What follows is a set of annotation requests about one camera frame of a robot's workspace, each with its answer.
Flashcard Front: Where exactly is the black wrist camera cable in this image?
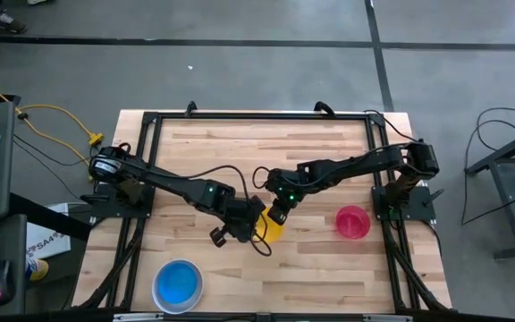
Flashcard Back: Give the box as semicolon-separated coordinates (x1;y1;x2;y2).
251;165;273;190
180;164;273;258

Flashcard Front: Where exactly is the person's dark shoe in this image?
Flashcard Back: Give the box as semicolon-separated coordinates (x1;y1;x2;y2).
0;7;29;35

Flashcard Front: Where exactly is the person's yellow shoe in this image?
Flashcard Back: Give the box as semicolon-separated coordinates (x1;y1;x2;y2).
25;258;50;283

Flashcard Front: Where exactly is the silver metal strip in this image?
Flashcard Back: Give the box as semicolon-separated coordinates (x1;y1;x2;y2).
362;314;416;322
113;313;165;322

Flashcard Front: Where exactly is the black side table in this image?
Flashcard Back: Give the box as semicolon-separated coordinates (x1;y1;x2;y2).
464;121;515;261

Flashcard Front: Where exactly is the yellow extension cable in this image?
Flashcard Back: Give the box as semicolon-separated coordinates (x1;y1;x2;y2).
0;74;106;166

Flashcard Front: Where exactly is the black left wrist camera cable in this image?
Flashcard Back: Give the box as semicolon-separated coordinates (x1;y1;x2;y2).
180;164;273;258

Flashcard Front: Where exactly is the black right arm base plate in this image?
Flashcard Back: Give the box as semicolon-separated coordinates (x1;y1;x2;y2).
371;185;445;224

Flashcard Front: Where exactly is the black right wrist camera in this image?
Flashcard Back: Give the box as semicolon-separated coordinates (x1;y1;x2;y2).
268;203;291;226

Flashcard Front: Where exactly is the red plastic bowl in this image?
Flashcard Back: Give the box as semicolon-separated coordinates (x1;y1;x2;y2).
334;205;372;241

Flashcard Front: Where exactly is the black aluminium table frame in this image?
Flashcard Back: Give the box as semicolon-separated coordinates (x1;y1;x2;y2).
72;110;460;313

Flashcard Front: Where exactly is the blue plastic bowl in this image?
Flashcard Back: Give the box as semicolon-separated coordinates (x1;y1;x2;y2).
156;261;199;305

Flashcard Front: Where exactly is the yellow plastic bowl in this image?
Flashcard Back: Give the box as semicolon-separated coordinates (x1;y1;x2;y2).
253;206;286;245

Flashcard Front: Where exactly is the black diagonal bar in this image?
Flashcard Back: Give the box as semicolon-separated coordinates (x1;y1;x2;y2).
8;191;93;242

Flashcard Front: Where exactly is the black floor cable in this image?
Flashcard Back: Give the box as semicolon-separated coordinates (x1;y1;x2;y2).
460;106;515;225

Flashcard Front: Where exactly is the black computer mouse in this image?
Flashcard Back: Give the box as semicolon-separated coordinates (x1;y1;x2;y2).
0;260;17;307

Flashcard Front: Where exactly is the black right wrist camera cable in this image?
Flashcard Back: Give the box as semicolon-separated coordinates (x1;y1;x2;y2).
251;165;273;190

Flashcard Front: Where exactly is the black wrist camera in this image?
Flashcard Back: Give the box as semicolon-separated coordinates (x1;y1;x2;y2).
208;225;228;249
268;203;291;226

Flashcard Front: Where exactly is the dark grey desk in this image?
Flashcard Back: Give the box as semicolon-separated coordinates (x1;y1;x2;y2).
0;213;29;317

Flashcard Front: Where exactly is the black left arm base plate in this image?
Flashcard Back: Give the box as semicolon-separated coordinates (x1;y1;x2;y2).
80;183;156;220

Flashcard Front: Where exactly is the white bowl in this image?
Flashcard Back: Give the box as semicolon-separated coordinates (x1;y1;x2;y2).
151;258;205;316

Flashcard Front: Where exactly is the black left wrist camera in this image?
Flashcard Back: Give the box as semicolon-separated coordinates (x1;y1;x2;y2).
208;225;228;249

